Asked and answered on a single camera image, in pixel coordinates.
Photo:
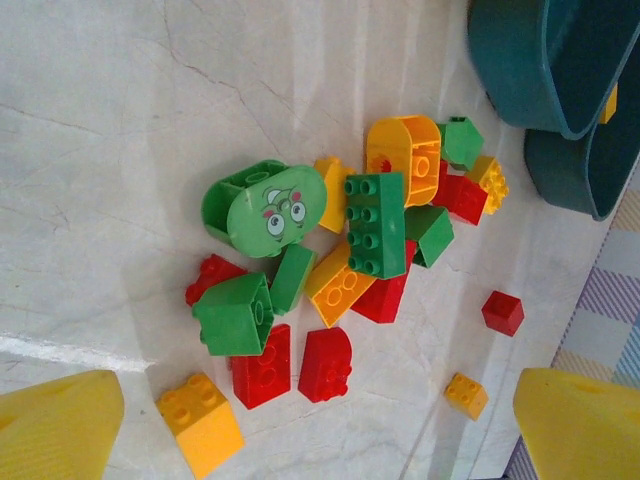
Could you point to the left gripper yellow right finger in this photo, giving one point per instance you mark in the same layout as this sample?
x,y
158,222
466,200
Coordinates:
x,y
585,430

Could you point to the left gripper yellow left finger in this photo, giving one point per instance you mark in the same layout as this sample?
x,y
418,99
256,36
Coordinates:
x,y
50,435

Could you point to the small yellow brick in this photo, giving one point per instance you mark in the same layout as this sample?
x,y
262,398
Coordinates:
x,y
465,395

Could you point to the small red cube brick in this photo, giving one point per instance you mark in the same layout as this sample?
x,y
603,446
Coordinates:
x,y
502,312

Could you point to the yellow sloped brick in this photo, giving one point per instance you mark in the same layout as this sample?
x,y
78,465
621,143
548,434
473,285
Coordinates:
x,y
205,435

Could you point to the green two-by-two brick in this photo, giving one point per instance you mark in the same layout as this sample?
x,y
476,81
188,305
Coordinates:
x,y
230,320

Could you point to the red two-by-four brick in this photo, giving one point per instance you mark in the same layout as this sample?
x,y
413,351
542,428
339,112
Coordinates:
x,y
382,300
260,370

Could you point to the red lego brick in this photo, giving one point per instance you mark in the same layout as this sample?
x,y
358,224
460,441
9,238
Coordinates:
x,y
462,200
215,272

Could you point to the green lego brick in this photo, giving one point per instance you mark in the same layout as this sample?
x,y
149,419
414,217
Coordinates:
x,y
462,145
435,240
292,277

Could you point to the yellow lego brick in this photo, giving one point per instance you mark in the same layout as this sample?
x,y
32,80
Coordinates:
x,y
608,107
492,187
332,172

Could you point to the red rounded brick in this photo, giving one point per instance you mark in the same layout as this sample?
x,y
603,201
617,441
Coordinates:
x,y
320,360

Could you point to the yellow two-by-four brick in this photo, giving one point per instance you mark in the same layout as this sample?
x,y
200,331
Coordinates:
x,y
335,295

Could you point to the green two-by-four brick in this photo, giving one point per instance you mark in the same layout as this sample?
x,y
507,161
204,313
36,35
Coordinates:
x,y
387,225

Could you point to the green oval face brick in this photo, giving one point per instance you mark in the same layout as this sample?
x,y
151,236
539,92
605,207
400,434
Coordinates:
x,y
280,215

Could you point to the yellow oval brick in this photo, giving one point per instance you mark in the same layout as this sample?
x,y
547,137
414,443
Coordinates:
x,y
390,137

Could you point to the plaid backdrop panel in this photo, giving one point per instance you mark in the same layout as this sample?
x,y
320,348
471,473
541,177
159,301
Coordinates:
x,y
607,310

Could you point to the teal plastic bin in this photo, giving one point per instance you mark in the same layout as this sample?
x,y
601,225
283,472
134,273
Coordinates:
x,y
510,60
555,165

